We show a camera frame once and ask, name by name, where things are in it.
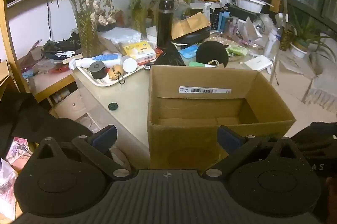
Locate brown paper envelope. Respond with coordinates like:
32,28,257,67
171,13,211,40

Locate black cable clutter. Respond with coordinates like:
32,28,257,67
42,32,82,59

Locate blue wet wipe packet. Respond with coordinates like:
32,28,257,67
178,45,198,59

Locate black round soft hat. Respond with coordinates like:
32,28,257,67
195,41,229,68

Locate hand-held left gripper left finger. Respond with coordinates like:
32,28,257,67
33,125,132,180

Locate black thermos bottle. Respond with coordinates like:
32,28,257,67
157,0,175,49

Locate wooden cabinet with drawer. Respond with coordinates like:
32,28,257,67
29,70,87,122

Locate medium glass vase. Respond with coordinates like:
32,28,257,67
129,0,148,36

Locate white plastic bag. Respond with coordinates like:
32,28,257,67
99,28,143,46

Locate brown cardboard box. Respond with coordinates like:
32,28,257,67
147,65,297,170

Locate black zip case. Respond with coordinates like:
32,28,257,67
172,27,211,46

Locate pink pump bottle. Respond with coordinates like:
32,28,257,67
228,19,239,35

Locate large glass vase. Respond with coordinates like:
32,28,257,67
69,0,102,58

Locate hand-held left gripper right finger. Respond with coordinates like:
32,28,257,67
201,125,306,180

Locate white folded paper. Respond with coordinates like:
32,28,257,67
238,16,264,40

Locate white plastic tray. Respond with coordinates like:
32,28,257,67
74,56,145,87

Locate tan bear keychain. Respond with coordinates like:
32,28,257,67
108,64,125,85

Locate light blue carton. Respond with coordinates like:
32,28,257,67
220,11,232,32

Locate white food container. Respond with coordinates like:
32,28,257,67
234,0,267,13

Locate black flat box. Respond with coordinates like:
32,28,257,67
228,6,261,21

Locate black plastic bag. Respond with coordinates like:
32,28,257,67
155,42,186,67

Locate clear glass dish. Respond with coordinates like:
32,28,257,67
208,38,250,61

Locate green wet wipe packet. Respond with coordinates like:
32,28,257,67
226,44,248,56

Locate tall black carton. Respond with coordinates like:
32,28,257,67
211,8,220,30

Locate yellow medicine box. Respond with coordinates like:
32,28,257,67
123,41,156,61

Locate dried white flowers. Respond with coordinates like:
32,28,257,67
84,0,119,27

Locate white carton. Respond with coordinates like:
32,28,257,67
190,2,220,17

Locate white handheld fan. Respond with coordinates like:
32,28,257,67
263,12,287,59

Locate black wall cable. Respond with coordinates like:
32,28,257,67
46,0,53,42

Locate black printed garment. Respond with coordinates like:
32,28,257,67
290,121,337,180

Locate white spray bottle blue label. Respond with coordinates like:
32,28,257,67
69,53,123,70

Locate white round jar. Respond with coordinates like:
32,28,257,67
122,55,138,73

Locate potted plant white pot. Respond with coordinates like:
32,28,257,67
287,11,337,61

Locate pink floral bag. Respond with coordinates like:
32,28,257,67
5,136,29,169

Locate wooden frame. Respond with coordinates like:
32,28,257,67
0,0,31,94

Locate white flat box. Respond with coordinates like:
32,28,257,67
243,55,273,72

